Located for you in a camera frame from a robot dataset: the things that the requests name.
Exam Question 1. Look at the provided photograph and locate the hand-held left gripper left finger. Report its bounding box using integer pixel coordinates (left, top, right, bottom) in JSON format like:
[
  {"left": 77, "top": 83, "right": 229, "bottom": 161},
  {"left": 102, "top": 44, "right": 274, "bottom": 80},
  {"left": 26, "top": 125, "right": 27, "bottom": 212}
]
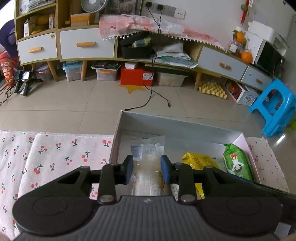
[{"left": 35, "top": 155, "right": 134, "bottom": 205}]

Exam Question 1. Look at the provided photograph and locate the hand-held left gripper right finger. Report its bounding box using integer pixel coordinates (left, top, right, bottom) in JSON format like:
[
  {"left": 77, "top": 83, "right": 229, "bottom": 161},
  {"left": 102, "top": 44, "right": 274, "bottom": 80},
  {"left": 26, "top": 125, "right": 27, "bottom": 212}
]
[{"left": 161, "top": 155, "right": 232, "bottom": 205}]

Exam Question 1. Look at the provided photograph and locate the clear plastic snack packet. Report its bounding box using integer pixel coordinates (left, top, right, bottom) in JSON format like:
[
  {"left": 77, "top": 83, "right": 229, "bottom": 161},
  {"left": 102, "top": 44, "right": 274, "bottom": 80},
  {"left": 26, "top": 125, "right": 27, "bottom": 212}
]
[{"left": 129, "top": 136, "right": 166, "bottom": 196}]

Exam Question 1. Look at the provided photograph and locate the yellow snack packet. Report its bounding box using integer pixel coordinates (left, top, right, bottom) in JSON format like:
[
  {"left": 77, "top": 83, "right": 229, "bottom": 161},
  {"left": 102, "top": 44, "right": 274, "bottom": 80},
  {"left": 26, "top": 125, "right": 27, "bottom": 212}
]
[{"left": 181, "top": 152, "right": 219, "bottom": 200}]

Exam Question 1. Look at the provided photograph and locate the pink cardboard box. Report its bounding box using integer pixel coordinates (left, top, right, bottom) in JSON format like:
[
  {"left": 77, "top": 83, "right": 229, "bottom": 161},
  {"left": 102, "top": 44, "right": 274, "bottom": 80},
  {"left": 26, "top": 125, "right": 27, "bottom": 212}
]
[{"left": 109, "top": 110, "right": 260, "bottom": 202}]

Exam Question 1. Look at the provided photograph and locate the green snack packet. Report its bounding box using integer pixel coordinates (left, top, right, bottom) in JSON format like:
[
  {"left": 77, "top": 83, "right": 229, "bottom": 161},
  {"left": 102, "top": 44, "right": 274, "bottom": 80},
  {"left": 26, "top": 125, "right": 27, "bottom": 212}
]
[{"left": 223, "top": 143, "right": 255, "bottom": 181}]

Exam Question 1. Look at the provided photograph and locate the cherry print cloth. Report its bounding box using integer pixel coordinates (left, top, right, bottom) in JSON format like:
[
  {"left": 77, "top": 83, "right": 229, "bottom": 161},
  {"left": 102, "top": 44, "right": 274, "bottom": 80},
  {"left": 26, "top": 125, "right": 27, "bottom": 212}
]
[{"left": 0, "top": 130, "right": 290, "bottom": 241}]

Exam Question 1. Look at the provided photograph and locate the yellow star floor mat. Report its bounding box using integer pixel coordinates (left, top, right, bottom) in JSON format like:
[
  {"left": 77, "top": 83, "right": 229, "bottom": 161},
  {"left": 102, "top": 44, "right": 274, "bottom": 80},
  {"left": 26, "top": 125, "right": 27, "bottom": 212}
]
[{"left": 118, "top": 83, "right": 148, "bottom": 94}]

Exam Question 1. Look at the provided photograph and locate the large clear storage bin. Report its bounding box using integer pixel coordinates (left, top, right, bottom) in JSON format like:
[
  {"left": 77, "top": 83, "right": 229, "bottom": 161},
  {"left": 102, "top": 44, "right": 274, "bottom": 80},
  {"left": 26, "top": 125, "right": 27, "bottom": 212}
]
[{"left": 154, "top": 70, "right": 190, "bottom": 87}]

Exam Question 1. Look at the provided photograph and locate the yellow egg tray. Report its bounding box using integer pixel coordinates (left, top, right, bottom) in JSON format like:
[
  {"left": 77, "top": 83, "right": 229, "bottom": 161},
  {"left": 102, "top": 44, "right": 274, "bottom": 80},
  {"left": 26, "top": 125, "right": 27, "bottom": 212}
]
[{"left": 199, "top": 80, "right": 228, "bottom": 100}]

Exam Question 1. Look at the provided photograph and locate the red cardboard box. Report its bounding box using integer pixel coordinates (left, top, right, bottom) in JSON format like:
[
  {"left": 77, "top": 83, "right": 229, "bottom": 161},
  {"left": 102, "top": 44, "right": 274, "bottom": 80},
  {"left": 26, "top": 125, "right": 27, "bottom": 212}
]
[{"left": 120, "top": 66, "right": 155, "bottom": 87}]

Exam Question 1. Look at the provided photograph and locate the black lidded storage bin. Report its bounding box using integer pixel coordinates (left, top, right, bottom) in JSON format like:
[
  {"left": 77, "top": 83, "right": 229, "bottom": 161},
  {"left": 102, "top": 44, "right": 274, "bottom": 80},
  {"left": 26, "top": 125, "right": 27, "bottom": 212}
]
[{"left": 92, "top": 61, "right": 122, "bottom": 81}]

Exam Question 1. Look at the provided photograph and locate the white printed crate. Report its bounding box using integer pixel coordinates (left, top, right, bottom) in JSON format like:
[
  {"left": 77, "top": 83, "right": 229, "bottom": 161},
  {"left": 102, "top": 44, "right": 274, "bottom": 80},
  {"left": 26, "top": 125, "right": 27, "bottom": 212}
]
[{"left": 225, "top": 80, "right": 259, "bottom": 106}]

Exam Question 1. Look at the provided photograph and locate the blue plastic stool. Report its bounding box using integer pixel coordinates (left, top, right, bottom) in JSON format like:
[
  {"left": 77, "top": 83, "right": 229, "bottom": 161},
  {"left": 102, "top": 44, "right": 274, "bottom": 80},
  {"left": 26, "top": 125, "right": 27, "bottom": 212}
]
[{"left": 248, "top": 77, "right": 296, "bottom": 138}]

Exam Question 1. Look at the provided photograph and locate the blue lidded storage bin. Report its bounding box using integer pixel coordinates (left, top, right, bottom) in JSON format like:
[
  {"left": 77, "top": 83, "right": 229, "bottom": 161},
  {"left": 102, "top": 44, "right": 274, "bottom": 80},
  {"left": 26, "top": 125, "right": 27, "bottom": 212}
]
[{"left": 62, "top": 61, "right": 83, "bottom": 81}]

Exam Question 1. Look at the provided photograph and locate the pile of papers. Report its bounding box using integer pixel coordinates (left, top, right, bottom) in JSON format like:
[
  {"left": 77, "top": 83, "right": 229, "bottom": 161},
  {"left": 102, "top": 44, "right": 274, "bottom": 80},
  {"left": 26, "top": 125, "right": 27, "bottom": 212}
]
[{"left": 155, "top": 43, "right": 199, "bottom": 69}]

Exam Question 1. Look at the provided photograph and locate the black bag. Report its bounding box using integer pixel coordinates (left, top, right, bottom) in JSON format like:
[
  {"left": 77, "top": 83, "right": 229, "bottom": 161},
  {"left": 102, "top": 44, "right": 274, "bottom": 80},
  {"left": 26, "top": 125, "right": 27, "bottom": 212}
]
[{"left": 121, "top": 31, "right": 156, "bottom": 59}]

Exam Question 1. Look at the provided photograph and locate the white cabinet drawer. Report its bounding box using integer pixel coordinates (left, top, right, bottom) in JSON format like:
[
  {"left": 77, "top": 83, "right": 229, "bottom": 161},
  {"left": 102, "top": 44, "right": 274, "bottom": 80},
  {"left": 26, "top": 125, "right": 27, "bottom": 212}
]
[
  {"left": 60, "top": 28, "right": 115, "bottom": 61},
  {"left": 198, "top": 45, "right": 248, "bottom": 80},
  {"left": 17, "top": 32, "right": 58, "bottom": 65},
  {"left": 240, "top": 66, "right": 274, "bottom": 91}
]

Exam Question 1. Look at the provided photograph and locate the blue green bottle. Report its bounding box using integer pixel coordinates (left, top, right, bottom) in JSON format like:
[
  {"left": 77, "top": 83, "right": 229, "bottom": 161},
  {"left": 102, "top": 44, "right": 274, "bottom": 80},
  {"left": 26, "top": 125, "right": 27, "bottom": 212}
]
[{"left": 132, "top": 37, "right": 152, "bottom": 48}]

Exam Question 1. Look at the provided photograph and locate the small clear storage bin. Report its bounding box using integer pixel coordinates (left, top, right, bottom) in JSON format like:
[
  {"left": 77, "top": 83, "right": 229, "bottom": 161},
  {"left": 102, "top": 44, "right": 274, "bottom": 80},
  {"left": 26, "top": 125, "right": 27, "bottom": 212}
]
[{"left": 35, "top": 65, "right": 53, "bottom": 81}]

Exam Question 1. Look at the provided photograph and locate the black handheld device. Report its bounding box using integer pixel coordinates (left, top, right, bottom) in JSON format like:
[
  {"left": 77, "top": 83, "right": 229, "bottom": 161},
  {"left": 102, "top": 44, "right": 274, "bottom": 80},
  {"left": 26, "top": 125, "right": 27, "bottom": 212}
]
[{"left": 14, "top": 70, "right": 43, "bottom": 96}]

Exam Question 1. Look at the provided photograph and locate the pink tasselled cloth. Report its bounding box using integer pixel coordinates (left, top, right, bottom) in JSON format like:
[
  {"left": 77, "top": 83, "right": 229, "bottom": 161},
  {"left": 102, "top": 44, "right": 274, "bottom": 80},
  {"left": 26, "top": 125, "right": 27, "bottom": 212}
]
[{"left": 99, "top": 14, "right": 225, "bottom": 50}]

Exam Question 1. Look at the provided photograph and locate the white microwave oven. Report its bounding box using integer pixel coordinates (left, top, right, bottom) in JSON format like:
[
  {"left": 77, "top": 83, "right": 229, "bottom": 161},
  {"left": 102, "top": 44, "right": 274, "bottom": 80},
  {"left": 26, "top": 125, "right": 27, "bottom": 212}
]
[{"left": 254, "top": 39, "right": 286, "bottom": 76}]

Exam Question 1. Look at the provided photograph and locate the red printed bag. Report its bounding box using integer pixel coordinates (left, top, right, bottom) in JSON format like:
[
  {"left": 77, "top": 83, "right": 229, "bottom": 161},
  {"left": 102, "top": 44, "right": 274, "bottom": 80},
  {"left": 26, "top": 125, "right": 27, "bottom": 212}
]
[{"left": 0, "top": 52, "right": 20, "bottom": 87}]

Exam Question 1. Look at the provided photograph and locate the brown cardboard box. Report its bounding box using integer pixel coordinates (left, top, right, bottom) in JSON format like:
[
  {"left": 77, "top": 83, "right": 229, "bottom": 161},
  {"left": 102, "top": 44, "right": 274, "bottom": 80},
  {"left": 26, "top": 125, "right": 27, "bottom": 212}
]
[{"left": 70, "top": 13, "right": 90, "bottom": 26}]

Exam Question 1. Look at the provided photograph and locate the framed picture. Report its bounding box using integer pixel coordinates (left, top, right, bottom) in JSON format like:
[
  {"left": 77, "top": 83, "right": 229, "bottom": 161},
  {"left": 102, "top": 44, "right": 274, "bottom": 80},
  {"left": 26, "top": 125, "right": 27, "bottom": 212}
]
[{"left": 104, "top": 0, "right": 141, "bottom": 15}]

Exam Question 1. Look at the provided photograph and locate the white foam box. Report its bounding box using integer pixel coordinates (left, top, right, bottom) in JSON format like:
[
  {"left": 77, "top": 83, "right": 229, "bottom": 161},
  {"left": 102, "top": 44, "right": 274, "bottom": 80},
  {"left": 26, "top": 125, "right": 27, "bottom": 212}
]
[{"left": 247, "top": 20, "right": 281, "bottom": 43}]

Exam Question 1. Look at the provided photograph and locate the white desk fan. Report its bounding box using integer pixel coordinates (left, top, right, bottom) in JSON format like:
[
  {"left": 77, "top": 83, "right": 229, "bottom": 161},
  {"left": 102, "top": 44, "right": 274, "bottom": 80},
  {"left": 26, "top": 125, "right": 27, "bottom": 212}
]
[{"left": 81, "top": 0, "right": 108, "bottom": 13}]

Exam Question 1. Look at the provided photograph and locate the wooden tv cabinet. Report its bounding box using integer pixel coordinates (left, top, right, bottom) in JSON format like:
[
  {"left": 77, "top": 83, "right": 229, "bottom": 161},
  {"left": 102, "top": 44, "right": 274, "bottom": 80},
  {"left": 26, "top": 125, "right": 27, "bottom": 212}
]
[{"left": 14, "top": 0, "right": 275, "bottom": 92}]

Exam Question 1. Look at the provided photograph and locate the small white box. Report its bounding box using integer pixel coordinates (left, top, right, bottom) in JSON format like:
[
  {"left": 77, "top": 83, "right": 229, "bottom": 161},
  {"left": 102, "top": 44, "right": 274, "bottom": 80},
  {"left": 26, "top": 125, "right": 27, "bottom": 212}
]
[{"left": 23, "top": 20, "right": 35, "bottom": 37}]

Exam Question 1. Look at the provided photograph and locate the red hanging ornament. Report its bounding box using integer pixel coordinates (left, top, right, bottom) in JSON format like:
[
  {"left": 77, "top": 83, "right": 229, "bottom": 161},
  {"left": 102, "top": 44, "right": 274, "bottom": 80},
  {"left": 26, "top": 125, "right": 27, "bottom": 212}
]
[{"left": 240, "top": 0, "right": 251, "bottom": 25}]

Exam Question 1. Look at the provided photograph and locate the purple fabric object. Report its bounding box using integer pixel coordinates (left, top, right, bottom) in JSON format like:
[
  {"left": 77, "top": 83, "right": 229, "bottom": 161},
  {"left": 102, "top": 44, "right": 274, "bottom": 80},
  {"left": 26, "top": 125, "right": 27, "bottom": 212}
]
[{"left": 0, "top": 20, "right": 18, "bottom": 55}]

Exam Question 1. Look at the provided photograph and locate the stack of documents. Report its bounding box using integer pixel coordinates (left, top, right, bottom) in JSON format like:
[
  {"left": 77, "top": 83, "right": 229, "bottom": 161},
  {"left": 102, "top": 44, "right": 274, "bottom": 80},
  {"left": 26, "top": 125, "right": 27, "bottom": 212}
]
[{"left": 18, "top": 0, "right": 57, "bottom": 12}]

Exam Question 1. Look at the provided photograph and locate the black cable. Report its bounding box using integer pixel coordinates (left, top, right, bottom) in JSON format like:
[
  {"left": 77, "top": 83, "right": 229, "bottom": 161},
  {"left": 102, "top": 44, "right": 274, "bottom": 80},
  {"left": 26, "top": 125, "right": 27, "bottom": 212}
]
[{"left": 124, "top": 6, "right": 171, "bottom": 111}]

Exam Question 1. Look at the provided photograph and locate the white wall socket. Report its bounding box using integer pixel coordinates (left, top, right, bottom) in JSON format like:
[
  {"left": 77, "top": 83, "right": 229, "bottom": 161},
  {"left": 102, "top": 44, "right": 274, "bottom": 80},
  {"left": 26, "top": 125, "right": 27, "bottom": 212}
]
[{"left": 145, "top": 1, "right": 186, "bottom": 20}]

